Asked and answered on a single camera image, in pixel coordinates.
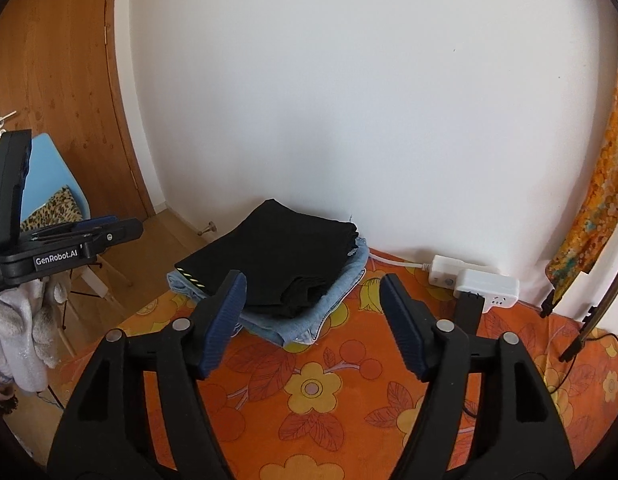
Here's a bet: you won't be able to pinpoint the metal tripod stand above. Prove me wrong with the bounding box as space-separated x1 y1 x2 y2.
540 255 618 362

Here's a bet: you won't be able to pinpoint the folded light blue jeans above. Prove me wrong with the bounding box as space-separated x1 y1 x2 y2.
167 239 371 347

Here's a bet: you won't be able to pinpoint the person's left hand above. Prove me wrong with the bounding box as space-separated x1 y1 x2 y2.
0 270 73 368

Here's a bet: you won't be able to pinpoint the white socket adapter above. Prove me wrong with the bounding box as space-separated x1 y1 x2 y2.
453 268 520 314

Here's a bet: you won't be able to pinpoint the white power strip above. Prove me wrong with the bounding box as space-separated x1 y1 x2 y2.
431 255 490 287

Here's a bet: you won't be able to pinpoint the hanging floral cloth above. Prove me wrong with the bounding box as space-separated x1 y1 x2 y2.
545 67 618 302

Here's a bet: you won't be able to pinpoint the blue plastic chair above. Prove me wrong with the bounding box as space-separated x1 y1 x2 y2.
19 132 116 361

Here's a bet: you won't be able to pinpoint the black adapter cable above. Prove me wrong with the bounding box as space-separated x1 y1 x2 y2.
461 332 618 419

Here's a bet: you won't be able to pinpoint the black sport t-shirt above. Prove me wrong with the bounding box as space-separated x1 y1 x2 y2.
174 199 361 319

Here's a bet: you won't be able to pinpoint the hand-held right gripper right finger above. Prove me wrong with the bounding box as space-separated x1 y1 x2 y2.
380 273 576 480

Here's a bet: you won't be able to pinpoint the black power adapter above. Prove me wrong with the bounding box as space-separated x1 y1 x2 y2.
455 292 486 337

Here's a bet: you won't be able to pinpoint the white power strip cable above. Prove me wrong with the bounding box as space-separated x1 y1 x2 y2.
368 249 435 269

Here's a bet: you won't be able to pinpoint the wooden door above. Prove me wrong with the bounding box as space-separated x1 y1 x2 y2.
0 0 156 223

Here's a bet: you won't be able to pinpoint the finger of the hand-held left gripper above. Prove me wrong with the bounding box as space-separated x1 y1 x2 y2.
86 218 144 257
22 216 118 241

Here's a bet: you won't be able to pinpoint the leopard print cushion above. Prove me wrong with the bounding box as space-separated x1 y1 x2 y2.
20 186 85 234

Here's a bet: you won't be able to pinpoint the orange floral bed sheet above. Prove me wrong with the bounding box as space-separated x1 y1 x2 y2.
59 247 618 480

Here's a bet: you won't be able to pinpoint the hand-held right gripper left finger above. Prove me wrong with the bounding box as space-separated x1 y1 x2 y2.
46 270 248 480

